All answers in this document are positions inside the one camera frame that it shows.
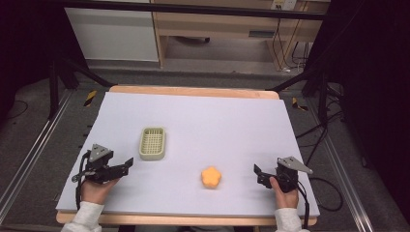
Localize orange flower-shaped sponge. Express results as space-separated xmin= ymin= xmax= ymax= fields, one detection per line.
xmin=200 ymin=165 xmax=223 ymax=189

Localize black floor cable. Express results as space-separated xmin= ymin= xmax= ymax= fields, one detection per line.
xmin=294 ymin=109 xmax=347 ymax=213

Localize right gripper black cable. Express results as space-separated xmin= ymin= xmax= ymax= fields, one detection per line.
xmin=296 ymin=180 xmax=311 ymax=230

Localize black horizontal bar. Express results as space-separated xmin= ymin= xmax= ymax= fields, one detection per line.
xmin=62 ymin=0 xmax=327 ymax=21

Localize person's right hand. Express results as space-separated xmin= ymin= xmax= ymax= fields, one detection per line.
xmin=269 ymin=176 xmax=300 ymax=211

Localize white table cover sheet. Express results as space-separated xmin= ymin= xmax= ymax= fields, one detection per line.
xmin=55 ymin=91 xmax=321 ymax=218

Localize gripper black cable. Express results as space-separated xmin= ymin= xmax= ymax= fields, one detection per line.
xmin=74 ymin=150 xmax=92 ymax=211
xmin=296 ymin=180 xmax=311 ymax=230

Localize white cabinet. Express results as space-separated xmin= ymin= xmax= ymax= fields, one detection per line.
xmin=63 ymin=0 xmax=161 ymax=63

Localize yellow black striped tape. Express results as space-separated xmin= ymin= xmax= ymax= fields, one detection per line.
xmin=291 ymin=97 xmax=308 ymax=112
xmin=83 ymin=89 xmax=98 ymax=107

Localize pale green plastic basket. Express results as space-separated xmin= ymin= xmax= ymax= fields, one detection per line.
xmin=138 ymin=127 xmax=167 ymax=161

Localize wooden table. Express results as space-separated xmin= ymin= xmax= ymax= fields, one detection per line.
xmin=55 ymin=84 xmax=318 ymax=227

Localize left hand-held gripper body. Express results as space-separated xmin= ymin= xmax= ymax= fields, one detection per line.
xmin=71 ymin=143 xmax=130 ymax=186

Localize hanging desk cables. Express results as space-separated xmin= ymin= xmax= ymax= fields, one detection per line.
xmin=271 ymin=17 xmax=310 ymax=73

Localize person's left hand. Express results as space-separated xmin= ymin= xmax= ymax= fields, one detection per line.
xmin=79 ymin=177 xmax=121 ymax=206

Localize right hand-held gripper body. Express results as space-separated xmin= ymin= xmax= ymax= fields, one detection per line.
xmin=257 ymin=156 xmax=314 ymax=194

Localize wooden desk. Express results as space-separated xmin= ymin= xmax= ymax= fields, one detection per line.
xmin=151 ymin=0 xmax=332 ymax=72

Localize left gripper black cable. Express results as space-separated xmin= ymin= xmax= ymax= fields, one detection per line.
xmin=74 ymin=150 xmax=92 ymax=211

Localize black metal stand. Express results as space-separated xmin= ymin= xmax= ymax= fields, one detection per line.
xmin=265 ymin=66 xmax=346 ymax=125
xmin=47 ymin=56 xmax=115 ymax=121

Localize metal floor rail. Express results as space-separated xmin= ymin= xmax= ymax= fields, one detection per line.
xmin=307 ymin=98 xmax=375 ymax=232
xmin=0 ymin=91 xmax=73 ymax=223

